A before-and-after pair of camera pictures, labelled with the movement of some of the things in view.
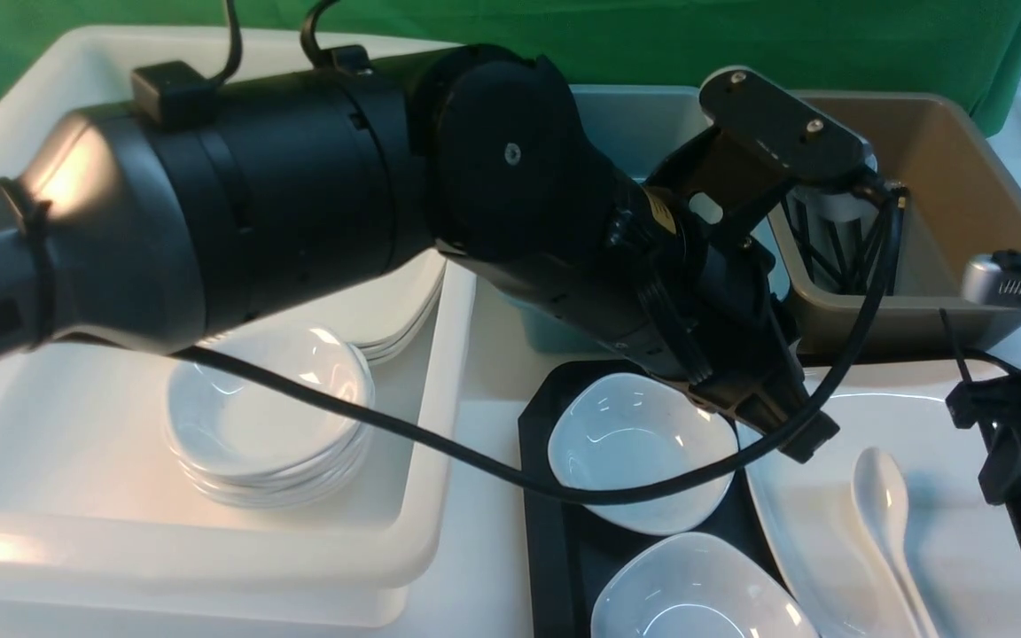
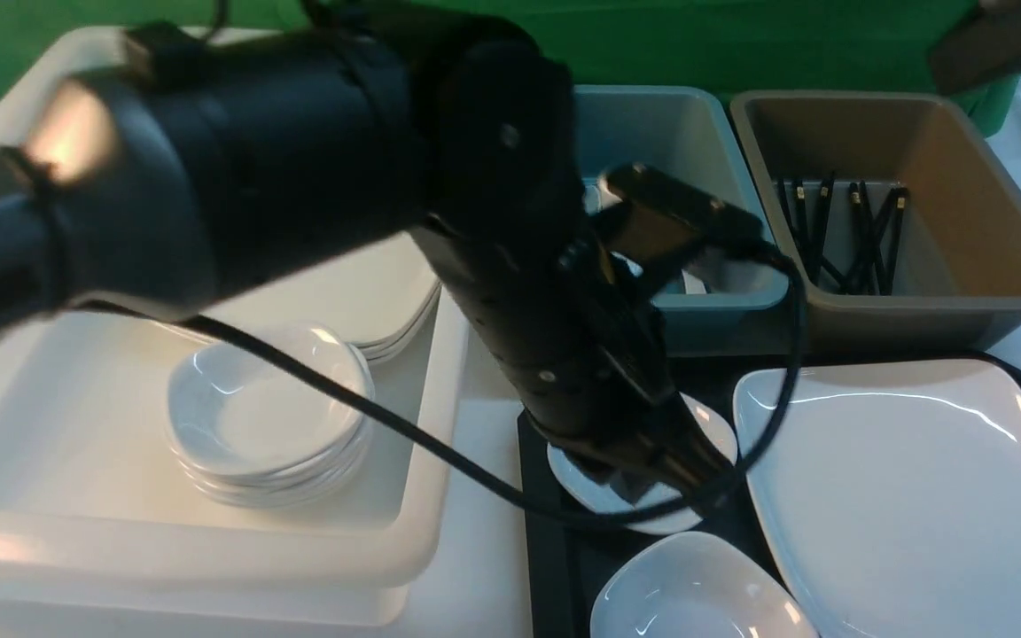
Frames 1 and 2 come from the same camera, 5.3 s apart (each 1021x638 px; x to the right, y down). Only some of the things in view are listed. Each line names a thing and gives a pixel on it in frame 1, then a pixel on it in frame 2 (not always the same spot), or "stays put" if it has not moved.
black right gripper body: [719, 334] -> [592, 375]
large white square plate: [883, 532] stays put
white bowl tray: [697, 585] stays put
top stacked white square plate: [393, 309] stays put
